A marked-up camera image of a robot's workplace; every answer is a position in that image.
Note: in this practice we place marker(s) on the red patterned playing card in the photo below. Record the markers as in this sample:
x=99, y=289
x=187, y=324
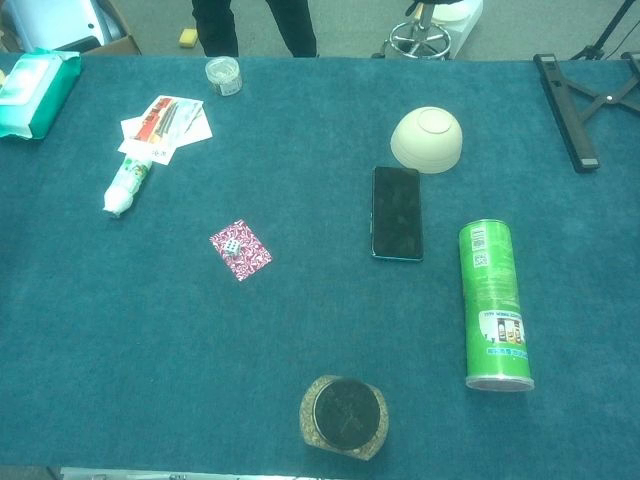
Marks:
x=250, y=257

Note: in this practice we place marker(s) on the black smartphone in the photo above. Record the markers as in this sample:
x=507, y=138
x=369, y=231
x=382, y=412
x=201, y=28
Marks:
x=397, y=212

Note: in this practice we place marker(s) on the white die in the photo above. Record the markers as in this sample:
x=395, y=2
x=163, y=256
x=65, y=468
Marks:
x=232, y=248

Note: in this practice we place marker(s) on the cream upturned bowl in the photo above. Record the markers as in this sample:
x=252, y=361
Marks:
x=425, y=142

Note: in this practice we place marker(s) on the jar with black lid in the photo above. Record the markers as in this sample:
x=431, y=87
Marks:
x=345, y=415

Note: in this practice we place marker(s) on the green chips can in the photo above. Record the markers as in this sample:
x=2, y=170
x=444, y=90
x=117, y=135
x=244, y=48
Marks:
x=492, y=300

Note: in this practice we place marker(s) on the clear toothpick jar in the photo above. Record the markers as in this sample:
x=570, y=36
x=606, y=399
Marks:
x=224, y=75

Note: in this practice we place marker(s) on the photo postcard with red building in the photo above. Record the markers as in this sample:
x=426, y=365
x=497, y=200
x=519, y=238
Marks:
x=159, y=122

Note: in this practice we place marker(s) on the white and green tube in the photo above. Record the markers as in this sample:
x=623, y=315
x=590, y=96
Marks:
x=127, y=182

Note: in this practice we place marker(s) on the chrome stool base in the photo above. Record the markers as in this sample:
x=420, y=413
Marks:
x=420, y=37

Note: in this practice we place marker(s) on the person legs in black trousers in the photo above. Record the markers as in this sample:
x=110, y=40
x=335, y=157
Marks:
x=215, y=27

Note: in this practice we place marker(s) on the yellow sponge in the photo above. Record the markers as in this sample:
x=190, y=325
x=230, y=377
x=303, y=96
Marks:
x=188, y=38

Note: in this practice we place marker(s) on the white plastic container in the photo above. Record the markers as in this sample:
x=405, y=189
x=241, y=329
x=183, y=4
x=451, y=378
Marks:
x=465, y=17

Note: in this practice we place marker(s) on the black folding stand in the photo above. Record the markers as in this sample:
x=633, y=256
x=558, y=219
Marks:
x=567, y=115

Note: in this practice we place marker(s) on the cardboard box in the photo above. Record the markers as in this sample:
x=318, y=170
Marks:
x=112, y=46

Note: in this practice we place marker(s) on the green wet wipes pack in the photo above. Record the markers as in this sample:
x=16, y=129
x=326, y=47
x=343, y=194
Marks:
x=35, y=95

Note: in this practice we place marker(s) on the black tripod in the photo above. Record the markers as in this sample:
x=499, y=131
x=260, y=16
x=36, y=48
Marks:
x=607, y=35

